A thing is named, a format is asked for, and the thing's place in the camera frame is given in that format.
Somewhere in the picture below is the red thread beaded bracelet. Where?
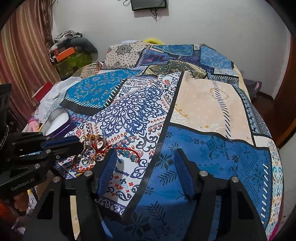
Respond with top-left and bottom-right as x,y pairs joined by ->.
73,142 -> 141,173

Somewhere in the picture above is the pink plush slipper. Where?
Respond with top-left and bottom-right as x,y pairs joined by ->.
28,118 -> 40,132

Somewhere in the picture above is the white crumpled cloth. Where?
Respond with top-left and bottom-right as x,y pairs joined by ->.
33,77 -> 82,123

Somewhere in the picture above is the red and white box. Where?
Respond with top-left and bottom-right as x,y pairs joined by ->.
32,81 -> 54,103

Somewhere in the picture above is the green patterned box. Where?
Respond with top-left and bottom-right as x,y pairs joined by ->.
55,52 -> 92,80

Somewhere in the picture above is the striped red curtain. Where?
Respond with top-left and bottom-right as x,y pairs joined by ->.
1,1 -> 60,130

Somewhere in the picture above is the patchwork patterned bedspread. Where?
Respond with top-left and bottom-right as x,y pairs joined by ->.
62,42 -> 283,240

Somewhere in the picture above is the orange box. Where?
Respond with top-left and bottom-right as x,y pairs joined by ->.
56,47 -> 75,62

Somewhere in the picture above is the pile of dark clothes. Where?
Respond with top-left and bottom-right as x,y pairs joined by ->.
48,30 -> 98,59

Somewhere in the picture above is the yellow pillow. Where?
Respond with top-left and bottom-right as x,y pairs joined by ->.
144,38 -> 164,45

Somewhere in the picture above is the black camera housing with chain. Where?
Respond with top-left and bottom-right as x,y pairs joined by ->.
0,83 -> 12,149

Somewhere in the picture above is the wall mounted black television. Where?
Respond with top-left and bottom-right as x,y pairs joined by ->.
130,0 -> 167,11

